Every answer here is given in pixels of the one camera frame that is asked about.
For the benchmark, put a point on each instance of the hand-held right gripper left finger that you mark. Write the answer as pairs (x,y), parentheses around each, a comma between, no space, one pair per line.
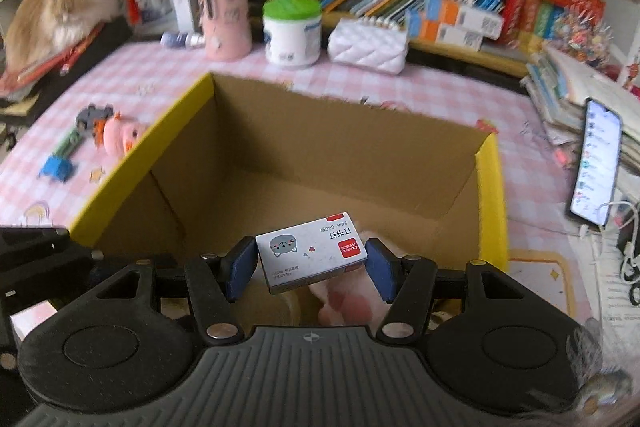
(242,269)

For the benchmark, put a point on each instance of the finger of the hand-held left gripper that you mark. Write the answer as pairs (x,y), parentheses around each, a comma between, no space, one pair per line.
(35,247)

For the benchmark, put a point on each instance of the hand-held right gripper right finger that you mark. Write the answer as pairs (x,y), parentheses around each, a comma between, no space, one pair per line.
(381,269)

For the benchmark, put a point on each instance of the large pink plush toy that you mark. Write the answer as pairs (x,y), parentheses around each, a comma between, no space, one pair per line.
(345,307)

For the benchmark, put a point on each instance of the white staple box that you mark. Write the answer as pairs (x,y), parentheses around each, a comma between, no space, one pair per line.
(310,252)

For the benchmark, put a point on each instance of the green blue toy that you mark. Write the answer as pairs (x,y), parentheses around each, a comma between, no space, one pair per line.
(60,162)

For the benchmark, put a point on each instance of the yellow cardboard box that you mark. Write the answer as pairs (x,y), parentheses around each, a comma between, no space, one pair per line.
(300,147)

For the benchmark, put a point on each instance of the small pink plush duck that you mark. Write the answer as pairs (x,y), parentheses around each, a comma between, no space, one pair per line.
(122,134)

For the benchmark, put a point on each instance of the person's right forearm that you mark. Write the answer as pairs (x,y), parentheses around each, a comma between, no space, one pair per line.
(605,357)

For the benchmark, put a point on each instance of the grey toy car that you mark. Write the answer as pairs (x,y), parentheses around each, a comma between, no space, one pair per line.
(95,116)

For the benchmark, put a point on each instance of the white quilted handbag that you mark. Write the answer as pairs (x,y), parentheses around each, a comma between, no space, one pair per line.
(367,47)

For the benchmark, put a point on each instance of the orange fluffy cat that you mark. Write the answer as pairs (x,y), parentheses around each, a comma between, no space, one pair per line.
(55,17)

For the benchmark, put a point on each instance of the small spray bottle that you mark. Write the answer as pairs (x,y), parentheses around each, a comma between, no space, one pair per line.
(180,40)

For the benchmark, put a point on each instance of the white jar green lid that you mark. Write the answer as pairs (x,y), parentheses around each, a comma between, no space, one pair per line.
(292,37)

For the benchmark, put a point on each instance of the smartphone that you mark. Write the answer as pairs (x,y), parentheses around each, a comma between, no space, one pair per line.
(595,162)

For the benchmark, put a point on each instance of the orange blue white carton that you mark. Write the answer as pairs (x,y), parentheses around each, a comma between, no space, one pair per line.
(450,38)
(465,17)

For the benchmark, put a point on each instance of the stack of paper booklets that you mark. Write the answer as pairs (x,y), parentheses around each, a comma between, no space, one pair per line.
(565,92)

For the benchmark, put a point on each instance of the pink humidifier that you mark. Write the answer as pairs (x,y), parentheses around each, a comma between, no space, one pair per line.
(225,12)

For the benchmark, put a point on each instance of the colourful spiky ornament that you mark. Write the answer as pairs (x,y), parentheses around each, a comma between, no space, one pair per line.
(582,37)

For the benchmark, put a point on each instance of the red boxed book set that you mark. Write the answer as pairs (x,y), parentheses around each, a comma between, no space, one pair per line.
(550,2)

